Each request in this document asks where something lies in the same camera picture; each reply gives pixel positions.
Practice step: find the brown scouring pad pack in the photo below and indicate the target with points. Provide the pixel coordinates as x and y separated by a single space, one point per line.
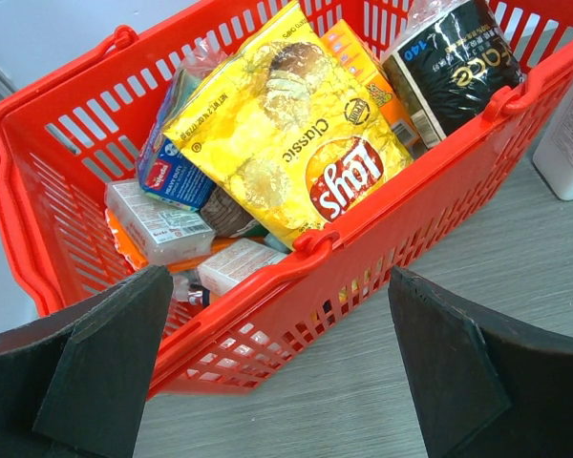
226 216

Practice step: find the black wrapped roll package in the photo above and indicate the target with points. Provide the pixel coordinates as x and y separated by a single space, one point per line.
447 64

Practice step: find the yellow Lays chips bag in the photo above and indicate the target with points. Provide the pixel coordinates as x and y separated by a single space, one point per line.
286 131

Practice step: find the white sponge pack lower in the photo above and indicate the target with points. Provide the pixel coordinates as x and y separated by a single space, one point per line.
229 267

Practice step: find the orange snack box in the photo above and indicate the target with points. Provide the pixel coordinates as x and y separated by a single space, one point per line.
356 57

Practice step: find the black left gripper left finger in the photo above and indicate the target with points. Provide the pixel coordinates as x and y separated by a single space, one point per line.
74 384

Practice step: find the white sponge pack upper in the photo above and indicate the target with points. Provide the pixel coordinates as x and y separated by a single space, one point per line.
163 234

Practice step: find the blue Vileda sponge pack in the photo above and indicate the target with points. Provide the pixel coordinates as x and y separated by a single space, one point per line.
163 172

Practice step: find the white bottle grey cap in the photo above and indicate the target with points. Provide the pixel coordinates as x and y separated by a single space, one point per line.
553 157

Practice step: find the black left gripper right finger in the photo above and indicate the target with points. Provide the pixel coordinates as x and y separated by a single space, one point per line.
483 384

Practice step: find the red plastic shopping basket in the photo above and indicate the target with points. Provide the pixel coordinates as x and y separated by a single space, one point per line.
64 137

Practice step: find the white sponge pack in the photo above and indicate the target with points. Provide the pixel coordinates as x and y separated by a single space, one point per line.
163 234
229 267

